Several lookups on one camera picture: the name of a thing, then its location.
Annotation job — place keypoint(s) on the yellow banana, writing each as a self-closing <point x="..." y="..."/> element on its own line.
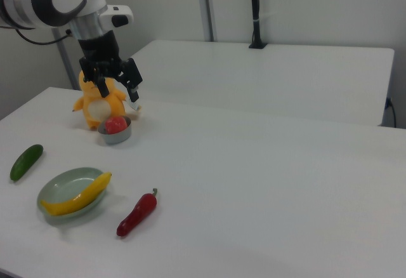
<point x="85" y="195"/>

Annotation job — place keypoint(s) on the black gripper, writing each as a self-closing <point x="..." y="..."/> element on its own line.
<point x="100" y="51"/>

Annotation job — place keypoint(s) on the white paper toy tag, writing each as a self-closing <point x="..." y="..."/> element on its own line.
<point x="135" y="108"/>

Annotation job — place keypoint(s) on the pale green plate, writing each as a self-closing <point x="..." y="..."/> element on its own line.
<point x="63" y="186"/>

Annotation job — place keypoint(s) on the red apple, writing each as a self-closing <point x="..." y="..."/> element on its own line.
<point x="115" y="125"/>

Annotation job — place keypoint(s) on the small grey bowl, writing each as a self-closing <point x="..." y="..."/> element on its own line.
<point x="115" y="137"/>

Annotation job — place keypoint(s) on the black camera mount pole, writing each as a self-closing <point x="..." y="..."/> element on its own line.
<point x="256" y="11"/>

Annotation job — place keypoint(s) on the orange plush toy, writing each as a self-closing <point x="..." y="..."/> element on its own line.
<point x="95" y="106"/>

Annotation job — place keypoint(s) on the white side table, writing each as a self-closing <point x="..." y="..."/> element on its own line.
<point x="269" y="78"/>

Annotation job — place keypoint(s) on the green cucumber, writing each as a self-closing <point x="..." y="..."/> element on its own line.
<point x="27" y="162"/>

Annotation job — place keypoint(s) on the grey partition post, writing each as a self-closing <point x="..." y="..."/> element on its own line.
<point x="206" y="5"/>

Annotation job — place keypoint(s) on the red chili pepper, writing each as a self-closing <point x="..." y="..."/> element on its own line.
<point x="138" y="213"/>

